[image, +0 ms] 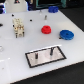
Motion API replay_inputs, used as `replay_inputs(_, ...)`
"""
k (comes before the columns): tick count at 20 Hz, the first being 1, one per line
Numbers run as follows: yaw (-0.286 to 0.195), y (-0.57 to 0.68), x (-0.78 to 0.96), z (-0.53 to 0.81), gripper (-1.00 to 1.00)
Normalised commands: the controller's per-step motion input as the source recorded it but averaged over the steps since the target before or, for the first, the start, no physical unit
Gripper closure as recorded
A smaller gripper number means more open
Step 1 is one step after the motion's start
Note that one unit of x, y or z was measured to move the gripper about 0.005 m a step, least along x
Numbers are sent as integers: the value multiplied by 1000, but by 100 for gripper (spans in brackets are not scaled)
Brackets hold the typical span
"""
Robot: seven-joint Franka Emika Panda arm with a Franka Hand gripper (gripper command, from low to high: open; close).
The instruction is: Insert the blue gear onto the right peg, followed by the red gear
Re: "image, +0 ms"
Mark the red gear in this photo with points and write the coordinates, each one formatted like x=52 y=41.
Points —
x=46 y=29

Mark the large blue gear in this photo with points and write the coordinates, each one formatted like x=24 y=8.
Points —
x=66 y=35

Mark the right metal peg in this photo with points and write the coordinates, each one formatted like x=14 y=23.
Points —
x=51 y=51

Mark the small blue gear at back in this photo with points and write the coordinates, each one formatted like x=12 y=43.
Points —
x=53 y=9

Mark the beige connector block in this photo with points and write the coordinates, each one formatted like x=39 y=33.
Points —
x=18 y=27

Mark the black-framed peg base plate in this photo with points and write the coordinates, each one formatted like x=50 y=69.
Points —
x=44 y=56

